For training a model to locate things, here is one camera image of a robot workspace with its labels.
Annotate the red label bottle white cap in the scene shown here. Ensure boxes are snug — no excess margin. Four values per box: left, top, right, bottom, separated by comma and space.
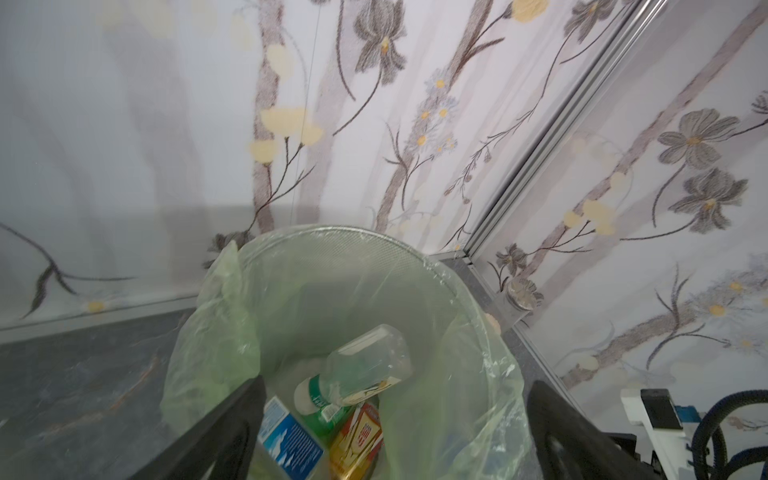
329, 401, 383, 480

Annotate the mesh bin with green liner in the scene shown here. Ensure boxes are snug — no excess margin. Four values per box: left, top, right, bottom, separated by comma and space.
160, 226, 531, 479

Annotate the green bottle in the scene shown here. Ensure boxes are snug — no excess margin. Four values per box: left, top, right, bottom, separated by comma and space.
303, 404, 354, 439

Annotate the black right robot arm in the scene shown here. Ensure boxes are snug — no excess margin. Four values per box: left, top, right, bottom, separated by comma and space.
609, 389, 767, 479

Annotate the clear bottle cream label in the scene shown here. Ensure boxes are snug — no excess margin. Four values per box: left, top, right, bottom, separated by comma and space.
293, 324, 413, 415

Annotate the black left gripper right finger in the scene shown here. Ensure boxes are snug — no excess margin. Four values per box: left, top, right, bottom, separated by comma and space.
526, 380, 660, 480

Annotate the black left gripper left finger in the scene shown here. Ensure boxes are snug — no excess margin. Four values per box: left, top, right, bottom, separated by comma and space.
132, 376, 266, 479

